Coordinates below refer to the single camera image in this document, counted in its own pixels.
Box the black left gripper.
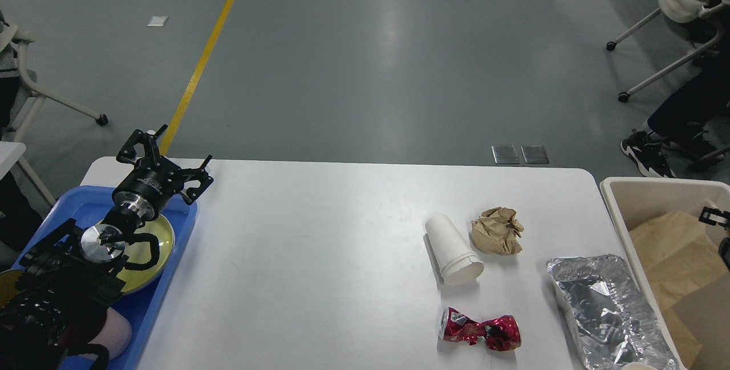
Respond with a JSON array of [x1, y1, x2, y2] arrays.
[[111, 125, 214, 222]]

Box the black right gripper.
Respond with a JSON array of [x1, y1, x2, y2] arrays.
[[699, 206, 730, 270]]

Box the brown paper bag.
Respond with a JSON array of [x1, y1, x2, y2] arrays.
[[629, 212, 728, 369]]

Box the yellow plastic plate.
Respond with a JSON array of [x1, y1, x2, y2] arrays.
[[94, 214, 176, 295]]

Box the pink mug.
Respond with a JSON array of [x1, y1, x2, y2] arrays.
[[66, 307, 131, 360]]

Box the brown paper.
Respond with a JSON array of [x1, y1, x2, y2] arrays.
[[470, 207, 525, 255]]

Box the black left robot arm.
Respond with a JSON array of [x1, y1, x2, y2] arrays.
[[2, 126, 213, 369]]

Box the person in dark jeans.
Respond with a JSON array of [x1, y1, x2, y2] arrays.
[[620, 38, 729, 178]]

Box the blue plastic tray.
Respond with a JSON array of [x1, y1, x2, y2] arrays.
[[21, 185, 198, 369]]

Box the white paper scrap on floor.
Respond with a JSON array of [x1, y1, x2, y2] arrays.
[[147, 15, 169, 27]]

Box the white side table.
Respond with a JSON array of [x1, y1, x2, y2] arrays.
[[0, 141, 26, 180]]

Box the right metal floor plate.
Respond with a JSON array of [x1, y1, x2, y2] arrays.
[[521, 145, 550, 165]]

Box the metal floor plate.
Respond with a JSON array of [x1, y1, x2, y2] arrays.
[[521, 145, 550, 165], [491, 145, 521, 165]]

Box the teal mug yellow inside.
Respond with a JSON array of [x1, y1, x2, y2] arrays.
[[0, 269, 23, 308]]

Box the left metal floor plate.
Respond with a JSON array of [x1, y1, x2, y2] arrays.
[[491, 145, 521, 165]]

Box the white office chair right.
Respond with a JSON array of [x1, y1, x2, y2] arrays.
[[606, 0, 728, 103]]

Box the crushed red can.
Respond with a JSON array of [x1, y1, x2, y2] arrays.
[[439, 307, 522, 352]]

